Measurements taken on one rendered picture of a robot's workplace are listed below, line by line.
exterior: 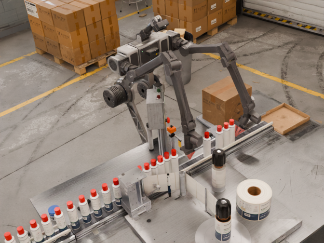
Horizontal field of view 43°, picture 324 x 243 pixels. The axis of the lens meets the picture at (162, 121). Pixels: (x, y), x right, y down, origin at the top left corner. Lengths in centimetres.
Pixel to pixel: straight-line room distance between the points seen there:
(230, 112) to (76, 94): 286
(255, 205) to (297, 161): 70
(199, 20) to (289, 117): 332
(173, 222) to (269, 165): 84
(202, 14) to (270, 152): 373
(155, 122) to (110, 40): 383
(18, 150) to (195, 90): 227
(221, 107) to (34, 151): 236
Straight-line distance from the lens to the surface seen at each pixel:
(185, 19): 636
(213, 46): 286
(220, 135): 286
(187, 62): 532
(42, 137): 490
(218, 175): 256
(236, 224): 247
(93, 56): 608
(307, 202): 274
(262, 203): 242
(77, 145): 463
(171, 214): 253
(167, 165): 266
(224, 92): 314
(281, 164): 296
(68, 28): 573
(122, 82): 361
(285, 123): 334
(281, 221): 253
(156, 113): 243
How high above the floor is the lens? 276
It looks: 35 degrees down
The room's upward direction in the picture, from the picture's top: 5 degrees counter-clockwise
